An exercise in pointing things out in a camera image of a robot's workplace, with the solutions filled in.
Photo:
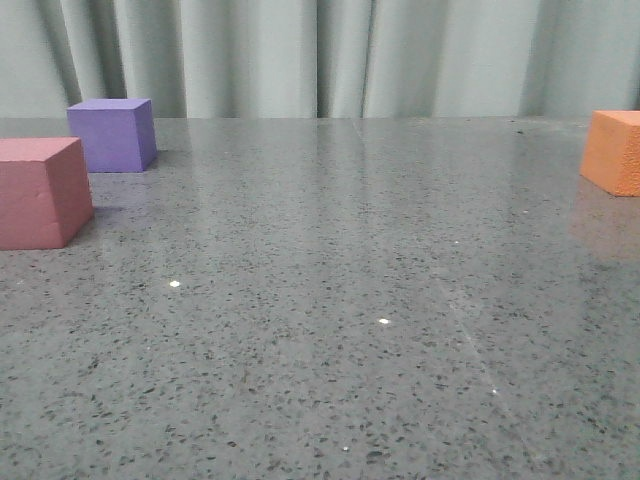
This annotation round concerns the orange foam cube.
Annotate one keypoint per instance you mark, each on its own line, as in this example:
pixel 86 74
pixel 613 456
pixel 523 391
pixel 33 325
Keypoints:
pixel 611 153

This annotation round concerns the pink foam cube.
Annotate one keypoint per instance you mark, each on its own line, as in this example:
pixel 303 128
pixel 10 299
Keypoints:
pixel 45 192

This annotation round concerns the purple foam cube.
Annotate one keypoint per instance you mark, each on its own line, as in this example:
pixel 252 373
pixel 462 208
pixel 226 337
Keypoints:
pixel 117 135

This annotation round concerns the pale green curtain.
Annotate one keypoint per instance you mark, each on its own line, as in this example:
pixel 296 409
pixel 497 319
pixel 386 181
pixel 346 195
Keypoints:
pixel 304 59

